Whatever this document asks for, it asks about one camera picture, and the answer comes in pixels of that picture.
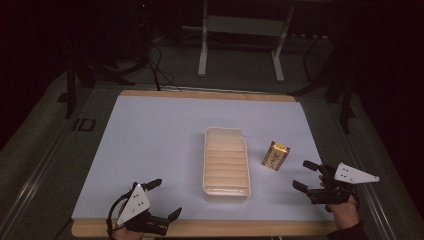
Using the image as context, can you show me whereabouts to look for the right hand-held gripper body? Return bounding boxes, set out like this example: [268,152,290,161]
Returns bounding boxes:
[306,162,381,205]

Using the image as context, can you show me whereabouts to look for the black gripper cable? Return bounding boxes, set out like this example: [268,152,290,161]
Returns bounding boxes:
[105,189,135,240]

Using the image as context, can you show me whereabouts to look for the black floor cables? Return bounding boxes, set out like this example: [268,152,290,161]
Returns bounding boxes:
[146,41,183,93]

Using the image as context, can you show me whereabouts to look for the person's right hand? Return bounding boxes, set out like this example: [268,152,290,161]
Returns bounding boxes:
[324,195,361,231]

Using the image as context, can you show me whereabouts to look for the white metal stand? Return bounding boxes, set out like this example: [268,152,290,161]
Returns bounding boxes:
[197,0,297,84]

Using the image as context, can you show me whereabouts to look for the pale blue table mat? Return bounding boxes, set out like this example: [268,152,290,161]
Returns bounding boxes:
[71,95,335,222]

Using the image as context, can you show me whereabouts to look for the black stand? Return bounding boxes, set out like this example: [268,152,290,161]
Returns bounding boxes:
[287,33,357,135]
[56,55,136,120]

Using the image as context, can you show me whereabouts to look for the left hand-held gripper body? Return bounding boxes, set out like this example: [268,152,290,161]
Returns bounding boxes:
[116,182,170,237]

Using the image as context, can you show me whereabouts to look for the person's left hand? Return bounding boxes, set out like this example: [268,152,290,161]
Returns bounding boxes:
[111,225,145,240]

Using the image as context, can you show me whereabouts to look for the yellow and red small box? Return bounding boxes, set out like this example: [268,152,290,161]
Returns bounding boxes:
[261,140,291,172]

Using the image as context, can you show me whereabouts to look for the white ribbed plastic tray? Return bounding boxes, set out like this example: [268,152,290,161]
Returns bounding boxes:
[202,126,252,202]

